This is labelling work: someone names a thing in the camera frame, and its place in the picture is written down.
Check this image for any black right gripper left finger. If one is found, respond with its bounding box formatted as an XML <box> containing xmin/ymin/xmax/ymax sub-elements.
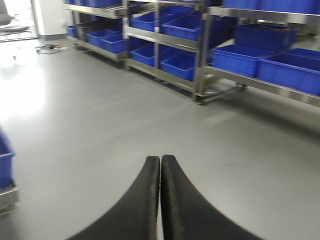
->
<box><xmin>69</xmin><ymin>156</ymin><xmax>160</xmax><ymax>240</ymax></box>

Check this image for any blue bin near left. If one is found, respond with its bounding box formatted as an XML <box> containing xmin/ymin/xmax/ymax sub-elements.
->
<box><xmin>0</xmin><ymin>128</ymin><xmax>15</xmax><ymax>189</ymax></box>

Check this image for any grey office chair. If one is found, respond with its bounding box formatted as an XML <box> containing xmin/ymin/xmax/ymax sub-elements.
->
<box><xmin>0</xmin><ymin>0</ymin><xmax>29</xmax><ymax>36</ymax></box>

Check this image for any blue bin on far rack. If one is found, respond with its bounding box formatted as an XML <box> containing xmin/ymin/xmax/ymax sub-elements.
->
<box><xmin>212</xmin><ymin>44</ymin><xmax>273</xmax><ymax>77</ymax></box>

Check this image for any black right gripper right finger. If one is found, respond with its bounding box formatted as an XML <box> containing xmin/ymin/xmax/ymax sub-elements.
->
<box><xmin>160</xmin><ymin>155</ymin><xmax>259</xmax><ymax>240</ymax></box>

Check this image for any far steel shelf rack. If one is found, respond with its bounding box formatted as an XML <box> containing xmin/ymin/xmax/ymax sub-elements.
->
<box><xmin>64</xmin><ymin>0</ymin><xmax>320</xmax><ymax>107</ymax></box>

